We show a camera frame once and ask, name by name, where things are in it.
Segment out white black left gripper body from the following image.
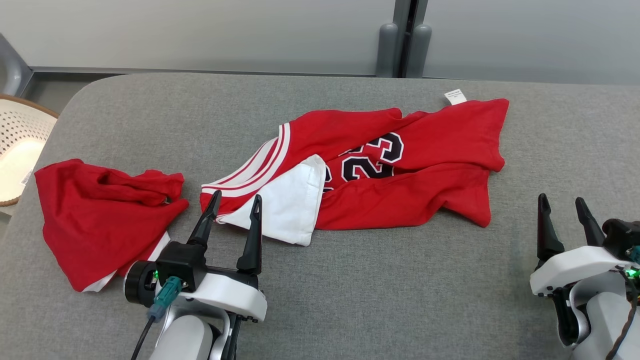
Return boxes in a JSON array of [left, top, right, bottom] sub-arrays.
[[124, 259, 268, 324]]

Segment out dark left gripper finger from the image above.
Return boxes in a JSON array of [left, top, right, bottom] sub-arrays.
[[187, 189, 223, 251], [236, 194, 264, 276]]

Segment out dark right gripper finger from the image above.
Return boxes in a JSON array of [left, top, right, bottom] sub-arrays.
[[536, 193, 566, 264], [574, 196, 607, 247]]

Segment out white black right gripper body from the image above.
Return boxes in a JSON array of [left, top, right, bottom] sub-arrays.
[[530, 244, 626, 296]]

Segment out red shorts with white stripe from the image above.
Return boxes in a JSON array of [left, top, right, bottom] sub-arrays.
[[34, 158, 190, 293]]

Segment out red jersey with white sleeve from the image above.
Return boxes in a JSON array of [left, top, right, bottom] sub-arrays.
[[200, 89, 510, 247]]

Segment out white perforated laundry basket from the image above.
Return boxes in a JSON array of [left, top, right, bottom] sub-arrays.
[[0, 94, 60, 207]]

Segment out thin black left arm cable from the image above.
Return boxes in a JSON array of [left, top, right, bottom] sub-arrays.
[[221, 312, 244, 360]]

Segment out teal left camera connector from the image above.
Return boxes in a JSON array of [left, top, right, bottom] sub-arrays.
[[148, 276, 184, 321]]

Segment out thin dark right arm cable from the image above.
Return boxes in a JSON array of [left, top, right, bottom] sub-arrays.
[[605, 270, 640, 360]]

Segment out grey cylindrical post cap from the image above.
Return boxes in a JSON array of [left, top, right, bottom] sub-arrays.
[[376, 23, 399, 78], [406, 24, 432, 79]]

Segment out grey metal wall frame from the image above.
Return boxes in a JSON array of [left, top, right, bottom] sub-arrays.
[[0, 32, 35, 98]]

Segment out grey partition post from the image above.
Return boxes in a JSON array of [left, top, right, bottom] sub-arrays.
[[393, 0, 429, 78]]

